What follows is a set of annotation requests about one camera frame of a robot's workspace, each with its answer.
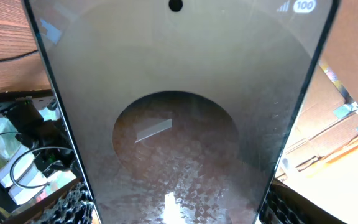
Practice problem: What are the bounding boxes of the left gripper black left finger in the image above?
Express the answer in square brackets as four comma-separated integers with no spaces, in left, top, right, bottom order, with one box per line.
[11,182,94,224]

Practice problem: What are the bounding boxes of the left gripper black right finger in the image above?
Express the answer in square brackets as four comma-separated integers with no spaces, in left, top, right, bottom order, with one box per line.
[258,179,344,224]

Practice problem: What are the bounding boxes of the Galaxy smartphone with bronze screen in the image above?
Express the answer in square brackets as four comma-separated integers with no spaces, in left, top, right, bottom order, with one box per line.
[22,0,339,223]

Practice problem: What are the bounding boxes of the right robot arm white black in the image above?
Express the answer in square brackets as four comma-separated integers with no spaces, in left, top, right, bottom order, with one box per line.
[0,97,81,213]

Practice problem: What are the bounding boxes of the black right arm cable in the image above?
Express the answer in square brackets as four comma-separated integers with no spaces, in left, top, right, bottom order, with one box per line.
[0,130,74,190]

